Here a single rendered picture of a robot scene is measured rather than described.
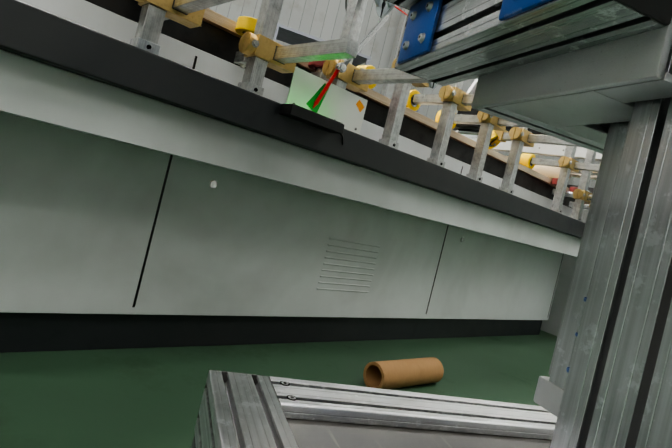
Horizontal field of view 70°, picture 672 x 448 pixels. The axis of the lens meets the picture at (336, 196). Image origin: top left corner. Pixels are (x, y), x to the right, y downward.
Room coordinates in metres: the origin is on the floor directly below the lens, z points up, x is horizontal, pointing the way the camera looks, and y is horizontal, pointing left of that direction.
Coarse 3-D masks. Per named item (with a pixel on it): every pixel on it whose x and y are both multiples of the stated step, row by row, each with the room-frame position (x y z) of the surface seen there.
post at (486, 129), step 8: (480, 128) 1.78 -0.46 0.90; (488, 128) 1.76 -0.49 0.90; (480, 136) 1.78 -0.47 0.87; (488, 136) 1.77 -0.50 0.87; (480, 144) 1.77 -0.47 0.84; (488, 144) 1.78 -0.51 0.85; (480, 152) 1.77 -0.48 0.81; (472, 160) 1.78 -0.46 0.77; (480, 160) 1.76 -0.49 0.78; (472, 168) 1.78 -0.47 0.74; (480, 168) 1.77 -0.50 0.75; (480, 176) 1.78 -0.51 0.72
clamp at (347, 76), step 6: (330, 60) 1.25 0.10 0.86; (336, 60) 1.24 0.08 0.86; (342, 60) 1.25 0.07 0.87; (324, 66) 1.26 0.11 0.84; (330, 66) 1.24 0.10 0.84; (348, 66) 1.26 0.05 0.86; (354, 66) 1.28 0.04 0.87; (324, 72) 1.26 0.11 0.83; (330, 72) 1.24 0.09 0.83; (348, 72) 1.27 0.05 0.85; (336, 78) 1.25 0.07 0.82; (342, 78) 1.26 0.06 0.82; (348, 78) 1.27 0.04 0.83; (348, 84) 1.29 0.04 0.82; (354, 84) 1.29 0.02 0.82; (360, 84) 1.30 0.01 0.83; (366, 84) 1.31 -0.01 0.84; (354, 90) 1.34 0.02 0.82; (360, 90) 1.32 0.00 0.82; (366, 90) 1.32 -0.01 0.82
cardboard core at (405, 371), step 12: (396, 360) 1.46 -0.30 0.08; (408, 360) 1.49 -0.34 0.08; (420, 360) 1.52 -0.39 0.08; (432, 360) 1.56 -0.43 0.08; (372, 372) 1.43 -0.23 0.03; (384, 372) 1.37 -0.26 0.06; (396, 372) 1.40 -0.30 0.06; (408, 372) 1.44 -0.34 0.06; (420, 372) 1.48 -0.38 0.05; (432, 372) 1.52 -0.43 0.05; (372, 384) 1.40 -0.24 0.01; (384, 384) 1.36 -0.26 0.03; (396, 384) 1.40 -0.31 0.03; (408, 384) 1.45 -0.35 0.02; (420, 384) 1.51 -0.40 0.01
